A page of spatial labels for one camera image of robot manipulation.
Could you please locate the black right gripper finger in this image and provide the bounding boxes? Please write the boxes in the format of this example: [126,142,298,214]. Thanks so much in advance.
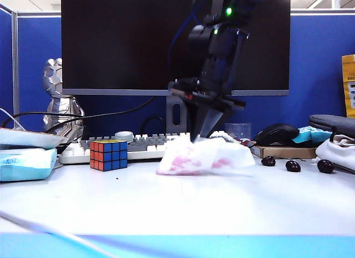
[199,105,226,139]
[186,100,206,144]

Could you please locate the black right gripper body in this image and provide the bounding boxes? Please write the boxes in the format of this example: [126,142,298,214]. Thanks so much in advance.
[167,55,247,112]

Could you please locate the white wet wipe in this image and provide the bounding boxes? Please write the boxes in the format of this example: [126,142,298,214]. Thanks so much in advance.
[155,131,256,176]

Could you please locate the grey monitor stand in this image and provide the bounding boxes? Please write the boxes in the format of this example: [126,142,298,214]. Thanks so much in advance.
[166,94,192,134]

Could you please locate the clear plastic cup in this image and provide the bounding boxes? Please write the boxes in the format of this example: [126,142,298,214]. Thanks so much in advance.
[224,122,252,141]

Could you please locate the white and grey keyboard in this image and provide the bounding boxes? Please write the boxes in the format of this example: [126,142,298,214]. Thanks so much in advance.
[59,131,195,165]

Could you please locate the black computer mouse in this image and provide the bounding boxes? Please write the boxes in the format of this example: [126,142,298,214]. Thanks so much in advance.
[255,123,301,148]

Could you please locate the white tape roll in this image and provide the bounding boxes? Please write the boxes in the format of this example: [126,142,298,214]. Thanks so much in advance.
[114,130,135,143]

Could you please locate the flat brown cardboard box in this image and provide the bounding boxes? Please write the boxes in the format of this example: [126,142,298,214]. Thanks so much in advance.
[250,145,317,160]

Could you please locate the Rubik's cube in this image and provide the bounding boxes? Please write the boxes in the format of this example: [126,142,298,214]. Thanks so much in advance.
[89,140,129,172]

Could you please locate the blue snack packet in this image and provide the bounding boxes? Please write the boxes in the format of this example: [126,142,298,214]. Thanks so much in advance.
[291,125,333,145]

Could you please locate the black computer monitor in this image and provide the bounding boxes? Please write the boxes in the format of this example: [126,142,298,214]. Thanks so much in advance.
[60,0,291,97]

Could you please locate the grey zip pouch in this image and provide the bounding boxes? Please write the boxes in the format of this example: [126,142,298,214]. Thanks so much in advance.
[308,114,355,140]

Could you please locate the white cloth bag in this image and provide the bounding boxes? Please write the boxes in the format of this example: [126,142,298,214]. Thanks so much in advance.
[315,134,355,174]

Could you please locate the yellow paper bag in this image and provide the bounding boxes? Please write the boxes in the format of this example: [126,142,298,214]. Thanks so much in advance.
[341,54,355,119]

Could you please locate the silver faceted figurine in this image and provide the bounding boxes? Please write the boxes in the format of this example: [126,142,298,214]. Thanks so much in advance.
[42,58,85,141]

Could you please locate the white flat padded pack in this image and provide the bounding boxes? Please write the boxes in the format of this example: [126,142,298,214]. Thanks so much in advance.
[0,127,69,150]

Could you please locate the light blue tissue pack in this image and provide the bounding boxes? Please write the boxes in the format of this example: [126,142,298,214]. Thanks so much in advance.
[0,148,58,183]

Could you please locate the looped black cable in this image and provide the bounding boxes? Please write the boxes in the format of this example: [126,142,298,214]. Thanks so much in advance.
[141,115,166,135]

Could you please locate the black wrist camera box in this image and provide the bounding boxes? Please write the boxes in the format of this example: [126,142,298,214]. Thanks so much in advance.
[187,24,215,51]

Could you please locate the blue robot arm cable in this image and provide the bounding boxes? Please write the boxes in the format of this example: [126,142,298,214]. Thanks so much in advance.
[168,0,202,77]

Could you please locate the long black cable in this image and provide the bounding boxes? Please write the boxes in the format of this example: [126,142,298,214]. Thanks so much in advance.
[0,96,156,131]

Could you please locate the thin white cable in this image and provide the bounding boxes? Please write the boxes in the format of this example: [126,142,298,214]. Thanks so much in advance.
[0,108,27,131]

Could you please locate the grey partition post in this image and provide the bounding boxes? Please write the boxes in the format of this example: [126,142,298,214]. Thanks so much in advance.
[12,11,21,128]

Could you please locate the thick white cable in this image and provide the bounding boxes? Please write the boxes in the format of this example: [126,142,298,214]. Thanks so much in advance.
[0,210,119,258]

